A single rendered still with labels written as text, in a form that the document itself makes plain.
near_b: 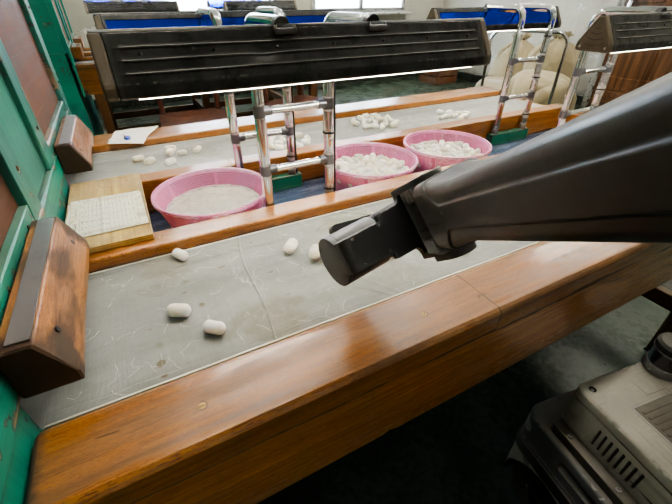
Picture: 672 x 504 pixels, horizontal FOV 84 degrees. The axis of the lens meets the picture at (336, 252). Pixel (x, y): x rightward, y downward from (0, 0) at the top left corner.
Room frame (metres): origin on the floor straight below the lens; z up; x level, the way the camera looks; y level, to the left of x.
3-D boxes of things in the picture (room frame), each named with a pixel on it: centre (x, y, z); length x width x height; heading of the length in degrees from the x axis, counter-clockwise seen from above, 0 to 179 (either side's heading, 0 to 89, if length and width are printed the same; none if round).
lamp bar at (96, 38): (0.64, 0.01, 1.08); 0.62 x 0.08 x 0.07; 118
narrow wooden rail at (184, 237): (0.94, -0.32, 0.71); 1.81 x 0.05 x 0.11; 118
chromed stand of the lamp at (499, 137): (1.52, -0.63, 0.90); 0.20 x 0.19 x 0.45; 118
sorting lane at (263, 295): (0.79, -0.40, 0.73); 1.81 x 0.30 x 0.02; 118
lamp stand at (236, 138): (1.06, 0.23, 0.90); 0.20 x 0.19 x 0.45; 118
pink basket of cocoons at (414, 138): (1.14, -0.34, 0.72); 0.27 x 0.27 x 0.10
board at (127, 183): (0.70, 0.49, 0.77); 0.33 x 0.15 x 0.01; 28
